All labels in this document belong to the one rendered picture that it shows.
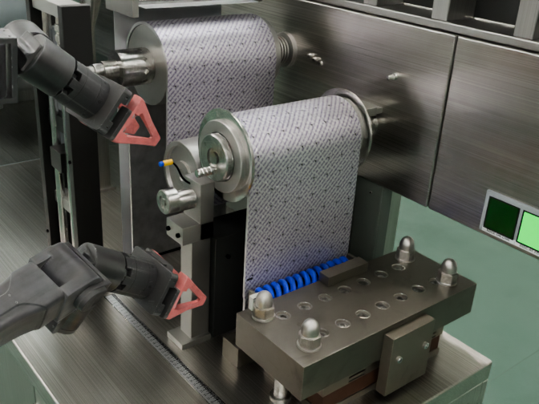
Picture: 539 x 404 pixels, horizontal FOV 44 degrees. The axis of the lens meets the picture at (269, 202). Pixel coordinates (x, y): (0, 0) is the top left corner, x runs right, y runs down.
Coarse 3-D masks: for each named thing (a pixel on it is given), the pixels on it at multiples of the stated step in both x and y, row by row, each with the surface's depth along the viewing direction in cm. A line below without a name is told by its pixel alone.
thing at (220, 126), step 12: (216, 120) 102; (360, 120) 114; (204, 132) 106; (228, 132) 100; (240, 144) 99; (240, 156) 99; (240, 168) 100; (228, 180) 103; (240, 180) 101; (228, 192) 104
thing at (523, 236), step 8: (528, 216) 101; (536, 216) 100; (528, 224) 101; (536, 224) 100; (520, 232) 103; (528, 232) 102; (536, 232) 101; (520, 240) 103; (528, 240) 102; (536, 240) 101; (536, 248) 101
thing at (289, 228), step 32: (288, 192) 107; (320, 192) 112; (352, 192) 118; (256, 224) 105; (288, 224) 110; (320, 224) 115; (256, 256) 108; (288, 256) 113; (320, 256) 118; (256, 288) 111
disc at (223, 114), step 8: (208, 112) 105; (216, 112) 103; (224, 112) 102; (208, 120) 106; (232, 120) 100; (200, 128) 108; (240, 128) 99; (240, 136) 100; (248, 136) 99; (248, 144) 99; (248, 152) 99; (200, 160) 110; (248, 160) 99; (248, 168) 100; (248, 176) 100; (248, 184) 101; (216, 192) 108; (232, 192) 105; (240, 192) 103; (248, 192) 102; (232, 200) 105
